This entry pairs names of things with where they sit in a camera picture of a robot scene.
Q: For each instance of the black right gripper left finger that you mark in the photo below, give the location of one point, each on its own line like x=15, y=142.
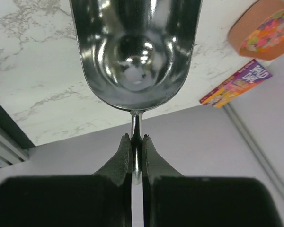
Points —
x=102, y=199

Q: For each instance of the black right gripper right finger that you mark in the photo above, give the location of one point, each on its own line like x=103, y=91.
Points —
x=173, y=200

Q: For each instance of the silver metal scoop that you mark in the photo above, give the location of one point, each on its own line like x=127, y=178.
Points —
x=135, y=54

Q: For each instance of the Roald Dahl book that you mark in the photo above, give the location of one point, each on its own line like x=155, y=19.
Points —
x=246, y=78

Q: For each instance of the orange tray of gummies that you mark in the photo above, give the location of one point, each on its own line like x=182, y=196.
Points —
x=259, y=32

